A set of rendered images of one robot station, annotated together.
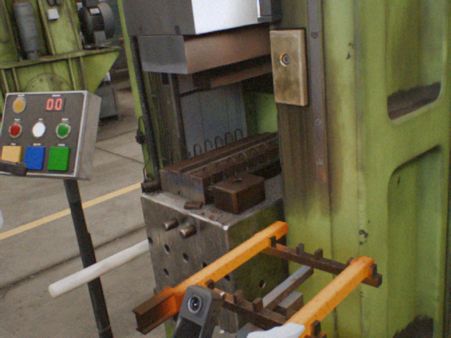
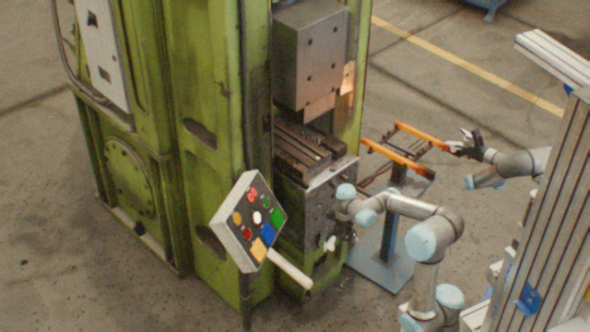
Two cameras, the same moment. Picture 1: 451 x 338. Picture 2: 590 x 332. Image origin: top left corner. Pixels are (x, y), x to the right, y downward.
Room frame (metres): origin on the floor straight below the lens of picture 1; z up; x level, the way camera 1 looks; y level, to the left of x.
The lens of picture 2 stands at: (1.62, 2.56, 3.08)
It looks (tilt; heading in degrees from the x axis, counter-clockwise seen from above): 41 degrees down; 266
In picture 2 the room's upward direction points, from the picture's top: 1 degrees clockwise
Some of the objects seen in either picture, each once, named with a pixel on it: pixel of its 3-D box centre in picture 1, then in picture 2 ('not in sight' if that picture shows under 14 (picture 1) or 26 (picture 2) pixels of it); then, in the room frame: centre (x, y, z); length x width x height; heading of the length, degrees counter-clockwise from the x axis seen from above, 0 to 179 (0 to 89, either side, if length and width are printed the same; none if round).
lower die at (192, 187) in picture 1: (233, 161); (288, 147); (1.49, -0.03, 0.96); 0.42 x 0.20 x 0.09; 131
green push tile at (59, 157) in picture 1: (60, 159); (276, 219); (1.56, 0.52, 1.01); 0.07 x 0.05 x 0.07; 66
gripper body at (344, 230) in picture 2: not in sight; (344, 227); (1.28, 0.65, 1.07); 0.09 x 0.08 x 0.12; 114
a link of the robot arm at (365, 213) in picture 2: not in sight; (364, 211); (1.22, 0.72, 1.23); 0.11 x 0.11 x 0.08; 32
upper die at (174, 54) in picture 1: (221, 42); (288, 88); (1.49, -0.03, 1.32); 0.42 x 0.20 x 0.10; 131
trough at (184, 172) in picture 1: (238, 151); (291, 139); (1.47, -0.04, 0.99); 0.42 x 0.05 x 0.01; 131
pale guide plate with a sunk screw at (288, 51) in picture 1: (288, 68); (345, 77); (1.20, -0.17, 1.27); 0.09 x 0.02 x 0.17; 41
